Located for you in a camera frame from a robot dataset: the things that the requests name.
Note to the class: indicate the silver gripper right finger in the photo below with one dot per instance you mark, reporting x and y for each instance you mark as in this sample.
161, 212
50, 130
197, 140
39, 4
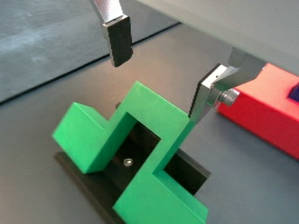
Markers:
217, 86

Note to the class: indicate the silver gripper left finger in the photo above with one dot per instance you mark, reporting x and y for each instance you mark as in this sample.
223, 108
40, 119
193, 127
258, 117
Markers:
116, 30

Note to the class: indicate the green bridge-shaped object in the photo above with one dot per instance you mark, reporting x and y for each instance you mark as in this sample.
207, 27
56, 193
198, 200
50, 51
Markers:
154, 198

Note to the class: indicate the red base board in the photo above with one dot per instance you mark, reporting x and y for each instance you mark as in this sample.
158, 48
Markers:
265, 111

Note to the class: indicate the blue right rear block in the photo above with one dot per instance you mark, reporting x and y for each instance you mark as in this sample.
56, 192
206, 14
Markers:
294, 93

